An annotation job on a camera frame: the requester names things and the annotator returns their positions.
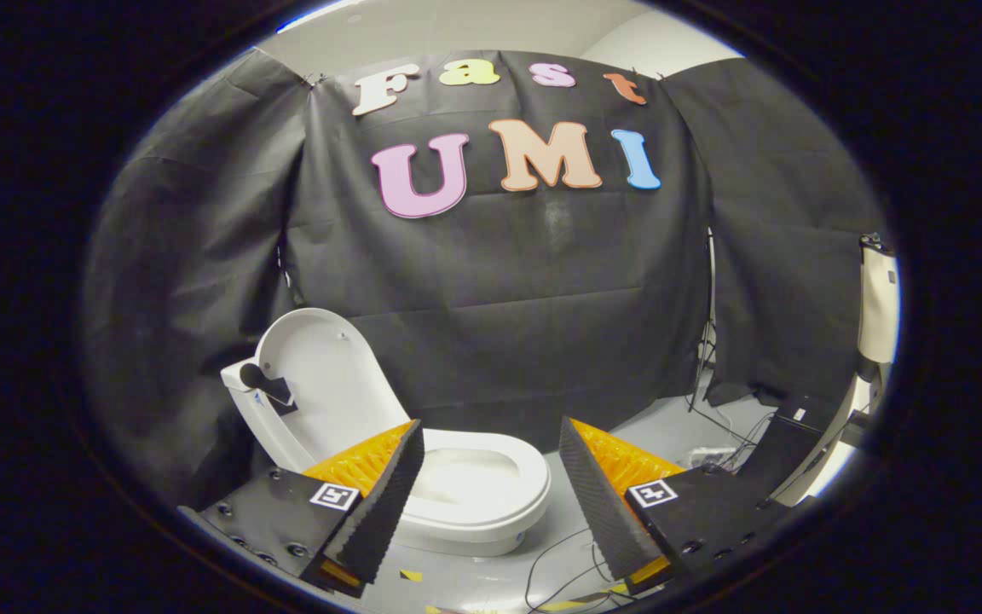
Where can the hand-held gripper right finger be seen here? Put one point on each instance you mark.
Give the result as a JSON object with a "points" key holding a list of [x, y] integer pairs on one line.
{"points": [[602, 512]]}

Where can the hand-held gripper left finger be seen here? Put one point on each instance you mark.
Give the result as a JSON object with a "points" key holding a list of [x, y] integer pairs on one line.
{"points": [[389, 503]]}

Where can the white toilet lid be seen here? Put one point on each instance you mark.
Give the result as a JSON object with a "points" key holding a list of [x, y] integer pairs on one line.
{"points": [[329, 384]]}

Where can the white toilet seat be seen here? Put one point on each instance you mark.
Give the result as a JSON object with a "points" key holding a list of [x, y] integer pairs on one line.
{"points": [[525, 477]]}

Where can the white ceramic toilet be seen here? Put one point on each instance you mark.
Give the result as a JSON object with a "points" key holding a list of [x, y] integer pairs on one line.
{"points": [[474, 533]]}

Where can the small yellow black tape piece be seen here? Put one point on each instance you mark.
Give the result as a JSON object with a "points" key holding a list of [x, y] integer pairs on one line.
{"points": [[411, 576]]}

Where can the black box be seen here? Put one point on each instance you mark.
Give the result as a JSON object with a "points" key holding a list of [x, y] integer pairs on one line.
{"points": [[789, 443]]}

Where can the black backdrop cloth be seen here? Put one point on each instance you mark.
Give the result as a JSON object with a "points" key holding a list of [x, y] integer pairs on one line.
{"points": [[499, 281]]}

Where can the cream upright object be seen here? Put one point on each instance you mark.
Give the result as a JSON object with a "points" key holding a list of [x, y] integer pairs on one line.
{"points": [[876, 307]]}

